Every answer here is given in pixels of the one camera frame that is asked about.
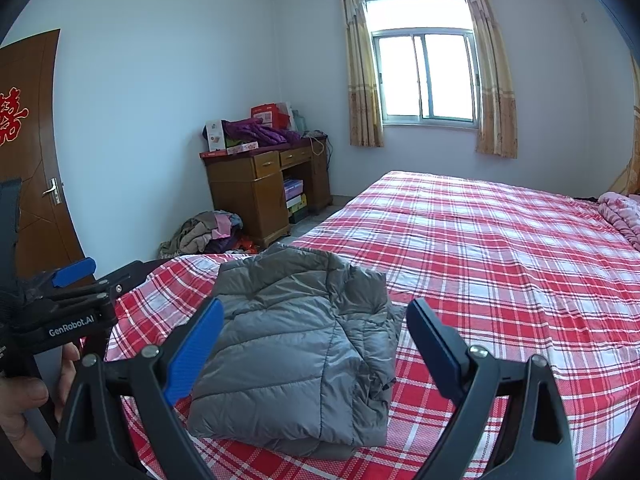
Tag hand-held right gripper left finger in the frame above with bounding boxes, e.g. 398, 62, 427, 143
50, 297, 226, 480

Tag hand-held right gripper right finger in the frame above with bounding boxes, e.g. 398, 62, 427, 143
406, 297, 578, 480

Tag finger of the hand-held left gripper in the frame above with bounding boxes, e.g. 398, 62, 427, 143
59, 259, 147, 307
22, 257, 97, 294

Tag grey puffer jacket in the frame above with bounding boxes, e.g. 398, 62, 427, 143
186, 242, 407, 461

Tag pile of clothes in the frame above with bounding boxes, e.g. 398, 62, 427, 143
159, 211, 261, 257

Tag person's left hand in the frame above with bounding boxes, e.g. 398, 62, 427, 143
0, 342, 82, 473

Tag bed with red plaid sheet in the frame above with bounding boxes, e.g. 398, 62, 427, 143
102, 170, 640, 480

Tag brown wooden door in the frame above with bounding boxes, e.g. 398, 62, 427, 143
0, 29, 96, 281

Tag brown wooden desk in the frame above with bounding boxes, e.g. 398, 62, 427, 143
200, 135, 333, 250

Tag red paper door decoration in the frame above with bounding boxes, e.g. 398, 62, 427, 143
0, 87, 29, 147

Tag white cardboard box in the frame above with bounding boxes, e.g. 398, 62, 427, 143
205, 120, 226, 152

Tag purple puffer jacket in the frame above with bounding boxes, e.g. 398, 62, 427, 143
222, 117, 301, 147

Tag red cardboard box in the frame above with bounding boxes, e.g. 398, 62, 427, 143
250, 103, 291, 131

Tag pink floral quilt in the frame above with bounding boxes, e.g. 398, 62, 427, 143
597, 191, 640, 251

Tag tangled cables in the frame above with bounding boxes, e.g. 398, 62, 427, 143
304, 130, 333, 161

